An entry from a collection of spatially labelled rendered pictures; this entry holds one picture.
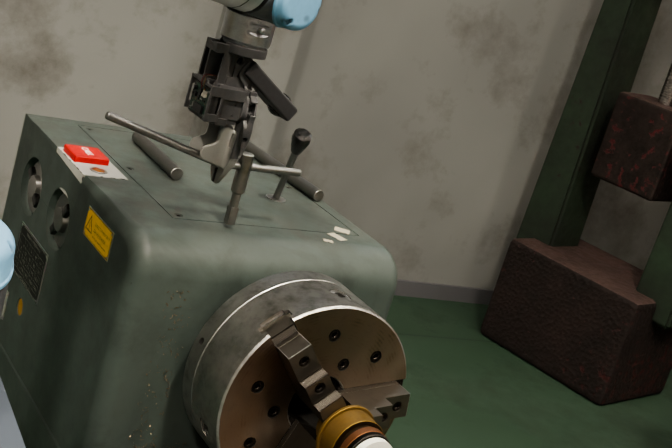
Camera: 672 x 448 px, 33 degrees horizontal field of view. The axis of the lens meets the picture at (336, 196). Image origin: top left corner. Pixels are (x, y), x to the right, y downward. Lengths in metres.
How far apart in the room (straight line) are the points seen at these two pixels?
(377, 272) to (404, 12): 3.42
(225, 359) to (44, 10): 3.15
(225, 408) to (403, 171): 3.90
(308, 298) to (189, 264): 0.18
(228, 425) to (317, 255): 0.32
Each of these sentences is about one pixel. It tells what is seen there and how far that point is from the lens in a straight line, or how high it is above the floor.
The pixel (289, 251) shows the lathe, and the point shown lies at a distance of 1.74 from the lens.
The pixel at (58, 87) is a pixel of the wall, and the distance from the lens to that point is 4.70.
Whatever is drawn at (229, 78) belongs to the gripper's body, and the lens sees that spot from 1.64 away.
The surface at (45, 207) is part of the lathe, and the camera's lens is 1.95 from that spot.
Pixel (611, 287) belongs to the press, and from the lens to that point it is 5.13.
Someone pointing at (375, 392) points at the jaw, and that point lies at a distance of 1.68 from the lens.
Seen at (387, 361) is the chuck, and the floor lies 1.15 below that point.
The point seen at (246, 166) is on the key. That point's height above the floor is 1.36.
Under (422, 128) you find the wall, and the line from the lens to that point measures 5.39.
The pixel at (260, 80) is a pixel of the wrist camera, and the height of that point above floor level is 1.49.
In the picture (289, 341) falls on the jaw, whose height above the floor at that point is 1.19.
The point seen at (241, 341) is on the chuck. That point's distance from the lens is 1.58.
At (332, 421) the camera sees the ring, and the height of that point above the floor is 1.11.
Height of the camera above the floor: 1.78
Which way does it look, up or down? 14 degrees down
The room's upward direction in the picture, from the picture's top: 17 degrees clockwise
